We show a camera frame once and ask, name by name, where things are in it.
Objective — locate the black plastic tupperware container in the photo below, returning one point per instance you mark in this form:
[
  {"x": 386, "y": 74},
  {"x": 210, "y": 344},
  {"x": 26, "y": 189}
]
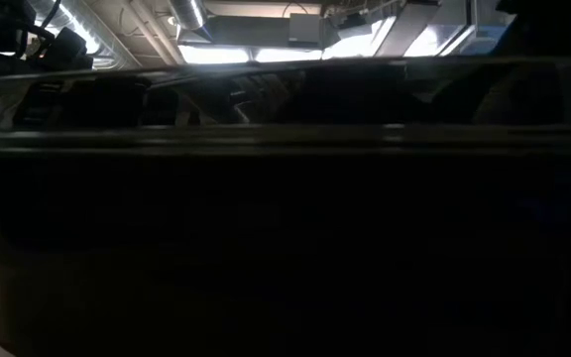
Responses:
[{"x": 285, "y": 248}]

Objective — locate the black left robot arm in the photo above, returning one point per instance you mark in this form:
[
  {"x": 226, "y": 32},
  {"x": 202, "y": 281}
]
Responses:
[{"x": 67, "y": 49}]

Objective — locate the bright ceiling light panel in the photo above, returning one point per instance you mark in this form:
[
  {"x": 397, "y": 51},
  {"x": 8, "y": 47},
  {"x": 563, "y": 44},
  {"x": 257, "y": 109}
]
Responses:
[{"x": 216, "y": 54}]

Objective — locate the grey rectangular duct box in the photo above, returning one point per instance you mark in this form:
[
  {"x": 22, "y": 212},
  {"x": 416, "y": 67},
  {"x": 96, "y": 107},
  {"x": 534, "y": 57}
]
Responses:
[{"x": 256, "y": 31}]

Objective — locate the silver ventilation duct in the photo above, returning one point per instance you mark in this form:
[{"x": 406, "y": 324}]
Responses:
[
  {"x": 189, "y": 14},
  {"x": 109, "y": 57}
]

